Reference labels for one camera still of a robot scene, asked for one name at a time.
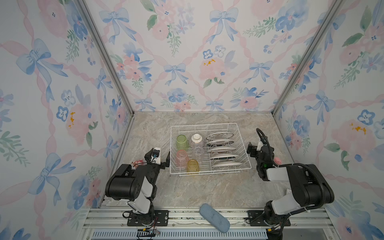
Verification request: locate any green red banded plate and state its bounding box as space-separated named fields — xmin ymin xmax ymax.
xmin=210 ymin=153 xmax=240 ymax=160

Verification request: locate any orange sunburst plate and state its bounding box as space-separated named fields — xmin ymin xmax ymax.
xmin=208 ymin=146 xmax=237 ymax=154

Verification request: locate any green red rimmed plate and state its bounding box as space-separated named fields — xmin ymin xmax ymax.
xmin=206 ymin=139 xmax=235 ymax=147

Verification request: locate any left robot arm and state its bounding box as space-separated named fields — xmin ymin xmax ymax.
xmin=105 ymin=148 xmax=170 ymax=226

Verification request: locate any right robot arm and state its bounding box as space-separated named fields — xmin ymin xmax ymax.
xmin=247 ymin=142 xmax=335 ymax=226

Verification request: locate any pink plastic cup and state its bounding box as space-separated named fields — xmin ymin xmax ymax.
xmin=175 ymin=150 xmax=189 ymax=168

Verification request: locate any pink pig toy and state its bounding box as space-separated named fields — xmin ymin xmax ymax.
xmin=274 ymin=157 xmax=282 ymax=165

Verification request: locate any pink strawberry toy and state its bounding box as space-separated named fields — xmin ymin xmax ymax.
xmin=132 ymin=160 xmax=145 ymax=168

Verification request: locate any green plastic cup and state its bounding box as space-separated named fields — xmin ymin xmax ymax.
xmin=176 ymin=135 xmax=189 ymax=151

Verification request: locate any yellow plastic cup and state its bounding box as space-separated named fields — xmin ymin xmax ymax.
xmin=187 ymin=159 xmax=200 ymax=173

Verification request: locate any plain white plate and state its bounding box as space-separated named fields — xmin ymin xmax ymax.
xmin=212 ymin=161 xmax=243 ymax=168

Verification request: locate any clear glass cup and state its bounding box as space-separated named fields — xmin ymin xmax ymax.
xmin=192 ymin=146 xmax=205 ymax=161

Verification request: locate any striped ceramic bowl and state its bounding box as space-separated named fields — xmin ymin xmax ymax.
xmin=191 ymin=133 xmax=204 ymax=146

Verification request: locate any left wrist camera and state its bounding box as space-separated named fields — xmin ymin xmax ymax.
xmin=151 ymin=148 xmax=161 ymax=165

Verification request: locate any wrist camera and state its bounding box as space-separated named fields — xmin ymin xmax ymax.
xmin=257 ymin=141 xmax=264 ymax=152
xmin=151 ymin=148 xmax=161 ymax=165

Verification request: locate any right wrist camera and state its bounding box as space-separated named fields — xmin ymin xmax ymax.
xmin=257 ymin=141 xmax=264 ymax=152

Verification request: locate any white wire dish rack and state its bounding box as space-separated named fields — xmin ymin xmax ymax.
xmin=170 ymin=123 xmax=252 ymax=176

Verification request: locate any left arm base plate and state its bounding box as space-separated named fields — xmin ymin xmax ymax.
xmin=123 ymin=210 xmax=170 ymax=227

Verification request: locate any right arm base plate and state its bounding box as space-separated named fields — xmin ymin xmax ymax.
xmin=246 ymin=210 xmax=284 ymax=227

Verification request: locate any black corrugated cable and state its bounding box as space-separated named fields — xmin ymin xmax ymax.
xmin=255 ymin=128 xmax=328 ymax=208

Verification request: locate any aluminium front rail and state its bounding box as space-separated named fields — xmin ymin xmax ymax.
xmin=78 ymin=207 xmax=339 ymax=240

